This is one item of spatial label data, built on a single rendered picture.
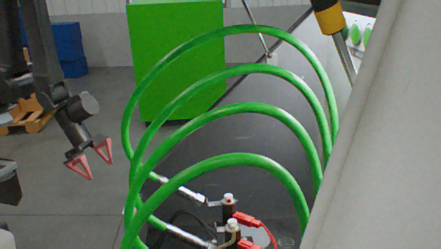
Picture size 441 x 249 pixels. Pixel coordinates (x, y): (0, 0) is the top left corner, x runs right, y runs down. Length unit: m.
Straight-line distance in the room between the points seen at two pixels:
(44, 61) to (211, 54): 2.95
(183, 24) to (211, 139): 2.93
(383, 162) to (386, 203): 0.02
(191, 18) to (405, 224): 3.71
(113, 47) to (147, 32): 3.69
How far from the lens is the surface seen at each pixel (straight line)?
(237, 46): 7.11
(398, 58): 0.23
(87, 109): 1.04
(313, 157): 0.51
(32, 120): 4.58
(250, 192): 1.08
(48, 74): 1.08
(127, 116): 0.64
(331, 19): 0.29
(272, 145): 1.02
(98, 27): 7.59
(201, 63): 3.92
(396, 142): 0.22
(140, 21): 3.89
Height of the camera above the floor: 1.49
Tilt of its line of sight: 21 degrees down
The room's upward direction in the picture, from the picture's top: 3 degrees counter-clockwise
